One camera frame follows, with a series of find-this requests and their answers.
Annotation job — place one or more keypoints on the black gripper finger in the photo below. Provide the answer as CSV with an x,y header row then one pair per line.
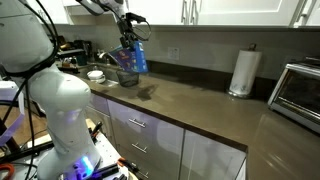
x,y
125,42

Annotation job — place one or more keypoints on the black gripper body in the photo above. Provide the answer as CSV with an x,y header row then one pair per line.
x,y
125,26

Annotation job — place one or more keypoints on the blue cardboard food box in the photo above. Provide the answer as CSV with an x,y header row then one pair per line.
x,y
131,59

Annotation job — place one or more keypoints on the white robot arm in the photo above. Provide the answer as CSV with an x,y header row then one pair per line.
x,y
27,53

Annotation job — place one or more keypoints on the chrome sink faucet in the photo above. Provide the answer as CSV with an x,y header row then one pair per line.
x,y
106,58

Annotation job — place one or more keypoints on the white upper cabinets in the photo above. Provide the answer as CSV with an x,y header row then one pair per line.
x,y
265,13

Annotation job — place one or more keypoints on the black coffee maker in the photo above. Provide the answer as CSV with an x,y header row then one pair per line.
x,y
85,48

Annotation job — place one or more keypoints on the white bowl in sink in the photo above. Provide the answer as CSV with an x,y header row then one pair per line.
x,y
96,76

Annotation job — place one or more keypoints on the white paper towel roll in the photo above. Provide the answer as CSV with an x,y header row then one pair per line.
x,y
245,71

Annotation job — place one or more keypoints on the silver toaster oven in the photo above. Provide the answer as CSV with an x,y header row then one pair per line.
x,y
297,93

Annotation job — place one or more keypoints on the black wire mesh basket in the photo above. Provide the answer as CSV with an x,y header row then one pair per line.
x,y
127,79

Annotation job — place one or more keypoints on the white wall outlet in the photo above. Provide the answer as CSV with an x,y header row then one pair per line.
x,y
173,53

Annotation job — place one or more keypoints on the white drawer with handles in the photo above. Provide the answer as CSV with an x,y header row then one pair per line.
x,y
153,145

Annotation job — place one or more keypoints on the orange handled tool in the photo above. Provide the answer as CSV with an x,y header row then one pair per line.
x,y
125,163

